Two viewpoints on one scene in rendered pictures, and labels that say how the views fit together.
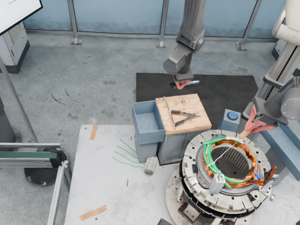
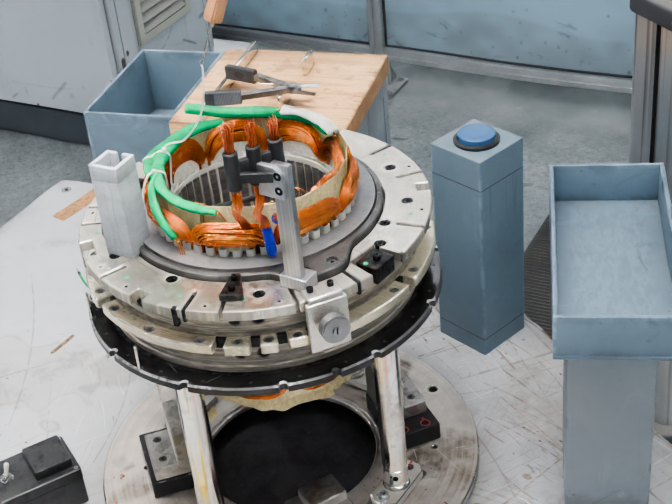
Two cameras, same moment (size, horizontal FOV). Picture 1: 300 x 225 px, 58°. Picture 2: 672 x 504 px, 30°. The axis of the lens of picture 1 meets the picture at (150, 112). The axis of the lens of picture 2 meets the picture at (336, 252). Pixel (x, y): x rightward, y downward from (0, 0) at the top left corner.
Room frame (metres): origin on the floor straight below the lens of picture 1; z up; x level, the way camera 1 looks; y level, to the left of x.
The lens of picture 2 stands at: (-0.24, -0.94, 1.68)
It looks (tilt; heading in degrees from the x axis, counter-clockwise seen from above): 33 degrees down; 37
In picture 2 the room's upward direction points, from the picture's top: 6 degrees counter-clockwise
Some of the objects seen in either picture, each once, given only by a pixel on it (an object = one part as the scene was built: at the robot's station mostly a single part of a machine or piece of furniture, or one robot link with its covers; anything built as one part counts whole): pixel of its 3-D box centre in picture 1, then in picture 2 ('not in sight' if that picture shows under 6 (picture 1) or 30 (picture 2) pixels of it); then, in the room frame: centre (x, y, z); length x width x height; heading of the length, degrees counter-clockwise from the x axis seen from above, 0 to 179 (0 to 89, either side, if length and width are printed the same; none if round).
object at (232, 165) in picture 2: (269, 176); (255, 164); (0.42, -0.39, 1.21); 0.04 x 0.04 x 0.03; 9
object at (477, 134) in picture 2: (232, 115); (476, 134); (0.80, -0.37, 1.04); 0.04 x 0.04 x 0.01
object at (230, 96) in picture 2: (179, 122); (223, 97); (0.69, -0.12, 1.09); 0.04 x 0.01 x 0.02; 122
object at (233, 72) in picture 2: (175, 111); (241, 73); (0.74, -0.11, 1.09); 0.04 x 0.01 x 0.02; 92
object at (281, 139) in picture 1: (277, 163); (608, 359); (0.65, -0.59, 0.92); 0.25 x 0.11 x 0.28; 26
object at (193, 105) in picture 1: (182, 113); (282, 96); (0.77, -0.14, 1.05); 0.20 x 0.19 x 0.02; 107
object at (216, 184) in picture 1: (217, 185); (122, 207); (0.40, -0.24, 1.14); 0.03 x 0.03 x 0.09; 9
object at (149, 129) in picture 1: (146, 135); (175, 186); (0.72, 0.01, 0.92); 0.17 x 0.11 x 0.28; 17
